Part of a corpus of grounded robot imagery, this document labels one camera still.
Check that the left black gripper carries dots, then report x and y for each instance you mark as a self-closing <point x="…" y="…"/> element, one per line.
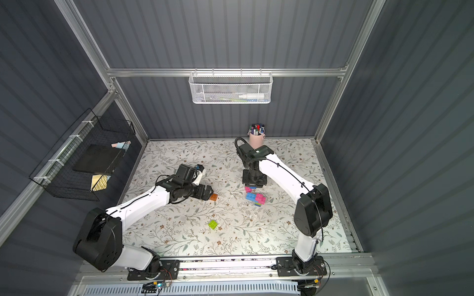
<point x="203" y="192"/>

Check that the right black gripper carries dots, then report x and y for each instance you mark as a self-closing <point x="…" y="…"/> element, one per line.
<point x="253" y="177"/>

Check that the light blue long lego brick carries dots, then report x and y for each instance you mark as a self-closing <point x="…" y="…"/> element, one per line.
<point x="251" y="197"/>

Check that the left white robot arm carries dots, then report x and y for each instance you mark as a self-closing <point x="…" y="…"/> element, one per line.
<point x="100" y="239"/>

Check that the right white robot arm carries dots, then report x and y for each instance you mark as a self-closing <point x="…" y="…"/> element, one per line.
<point x="313" y="209"/>

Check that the lime green square lego brick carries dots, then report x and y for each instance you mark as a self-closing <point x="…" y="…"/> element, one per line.
<point x="213" y="224"/>

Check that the pink pen cup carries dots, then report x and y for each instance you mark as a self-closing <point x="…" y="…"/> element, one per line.
<point x="256" y="140"/>

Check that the markers in cup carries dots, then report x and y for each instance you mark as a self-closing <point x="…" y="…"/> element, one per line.
<point x="256" y="129"/>

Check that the white tube in basket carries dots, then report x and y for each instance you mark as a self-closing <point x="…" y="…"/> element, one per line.
<point x="252" y="96"/>

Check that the yellow sticky note pad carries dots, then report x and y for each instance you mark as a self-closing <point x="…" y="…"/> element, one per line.
<point x="99" y="182"/>

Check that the black notebook in basket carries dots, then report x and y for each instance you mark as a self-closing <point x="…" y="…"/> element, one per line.
<point x="99" y="160"/>

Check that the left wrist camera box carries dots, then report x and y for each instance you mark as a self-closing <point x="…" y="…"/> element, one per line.
<point x="191" y="174"/>

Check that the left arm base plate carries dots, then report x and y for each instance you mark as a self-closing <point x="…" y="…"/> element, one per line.
<point x="158" y="270"/>

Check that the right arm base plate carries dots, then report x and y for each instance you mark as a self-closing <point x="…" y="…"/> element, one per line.
<point x="287" y="267"/>

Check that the white wire wall basket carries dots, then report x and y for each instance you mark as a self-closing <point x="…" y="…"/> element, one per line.
<point x="225" y="89"/>

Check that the black wire wall basket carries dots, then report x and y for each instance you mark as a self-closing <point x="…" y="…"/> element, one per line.
<point x="55" y="173"/>

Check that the aluminium front rail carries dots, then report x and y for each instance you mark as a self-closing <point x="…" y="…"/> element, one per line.
<point x="263" y="267"/>

